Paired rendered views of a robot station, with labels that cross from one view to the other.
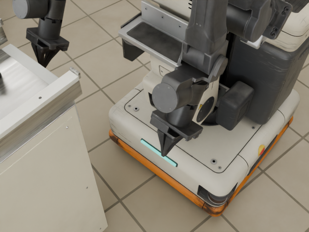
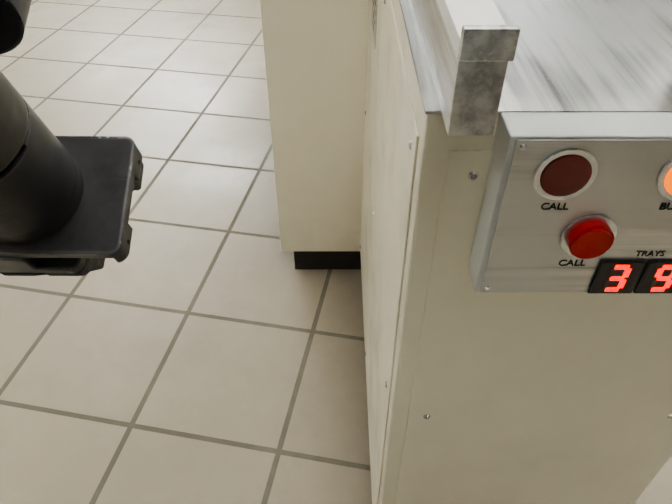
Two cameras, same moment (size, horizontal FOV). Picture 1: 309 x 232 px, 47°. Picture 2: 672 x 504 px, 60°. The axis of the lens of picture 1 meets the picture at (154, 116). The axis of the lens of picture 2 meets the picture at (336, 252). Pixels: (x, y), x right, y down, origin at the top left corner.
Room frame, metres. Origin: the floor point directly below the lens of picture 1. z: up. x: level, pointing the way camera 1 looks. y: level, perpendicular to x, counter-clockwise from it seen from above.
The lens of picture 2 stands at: (0.75, -0.08, 1.03)
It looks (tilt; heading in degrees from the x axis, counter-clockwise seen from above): 42 degrees down; 140
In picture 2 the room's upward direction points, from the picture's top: straight up
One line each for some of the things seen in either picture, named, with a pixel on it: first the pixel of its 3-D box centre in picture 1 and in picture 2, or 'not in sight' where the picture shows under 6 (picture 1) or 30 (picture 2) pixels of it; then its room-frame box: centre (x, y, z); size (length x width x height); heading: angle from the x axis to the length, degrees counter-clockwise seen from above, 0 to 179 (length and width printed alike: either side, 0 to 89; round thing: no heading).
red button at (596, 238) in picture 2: not in sight; (588, 237); (0.63, 0.25, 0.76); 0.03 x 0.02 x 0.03; 50
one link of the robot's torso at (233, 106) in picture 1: (199, 103); not in sight; (0.85, -0.17, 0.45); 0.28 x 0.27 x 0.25; 50
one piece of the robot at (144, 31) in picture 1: (168, 49); not in sight; (0.79, -0.04, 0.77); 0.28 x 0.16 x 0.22; 50
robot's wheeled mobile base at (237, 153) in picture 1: (203, 116); not in sight; (1.01, -0.23, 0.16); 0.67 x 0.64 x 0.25; 140
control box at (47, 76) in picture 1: (41, 85); (654, 210); (0.65, 0.30, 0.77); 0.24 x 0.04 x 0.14; 50
